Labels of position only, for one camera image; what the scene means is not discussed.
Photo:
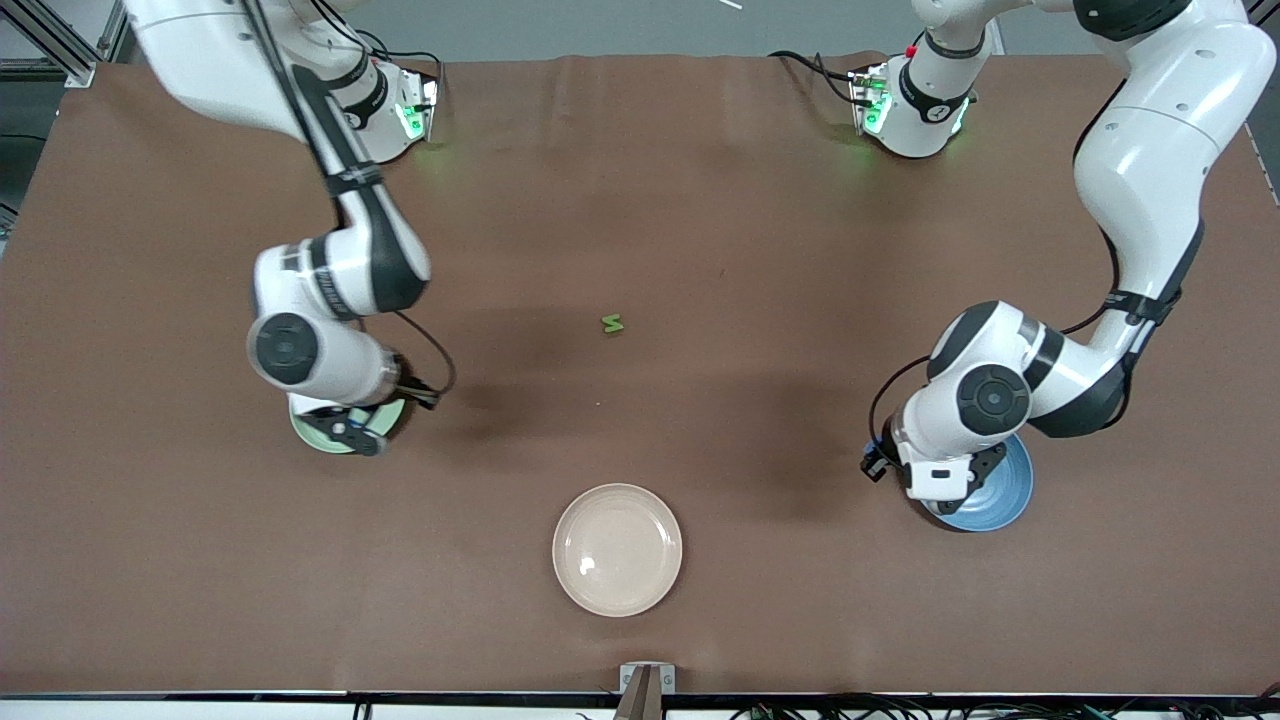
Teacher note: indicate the blue plate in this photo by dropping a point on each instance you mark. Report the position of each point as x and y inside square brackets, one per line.
[1010, 495]

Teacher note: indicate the light green plate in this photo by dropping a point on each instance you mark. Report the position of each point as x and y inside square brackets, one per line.
[312, 437]

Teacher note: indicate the beige plate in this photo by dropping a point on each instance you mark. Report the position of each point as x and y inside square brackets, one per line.
[617, 560]

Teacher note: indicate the green foam letter N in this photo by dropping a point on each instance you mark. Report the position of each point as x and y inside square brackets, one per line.
[612, 324]

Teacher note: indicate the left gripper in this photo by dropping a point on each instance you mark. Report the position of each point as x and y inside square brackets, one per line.
[985, 462]

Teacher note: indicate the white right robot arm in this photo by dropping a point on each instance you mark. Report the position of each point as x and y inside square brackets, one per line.
[200, 50]

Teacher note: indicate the aluminium frame post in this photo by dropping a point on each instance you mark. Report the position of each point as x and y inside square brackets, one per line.
[80, 73]

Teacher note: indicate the silver camera mount bracket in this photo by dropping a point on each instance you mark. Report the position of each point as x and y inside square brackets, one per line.
[647, 700]

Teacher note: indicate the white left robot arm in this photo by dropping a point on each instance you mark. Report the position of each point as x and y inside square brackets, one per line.
[1150, 150]

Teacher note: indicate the brown table mat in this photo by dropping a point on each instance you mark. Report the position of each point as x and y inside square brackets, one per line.
[200, 550]

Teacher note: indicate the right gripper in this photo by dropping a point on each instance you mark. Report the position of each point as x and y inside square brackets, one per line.
[392, 409]

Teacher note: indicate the silver base connector box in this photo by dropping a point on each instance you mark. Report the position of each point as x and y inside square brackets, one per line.
[418, 105]

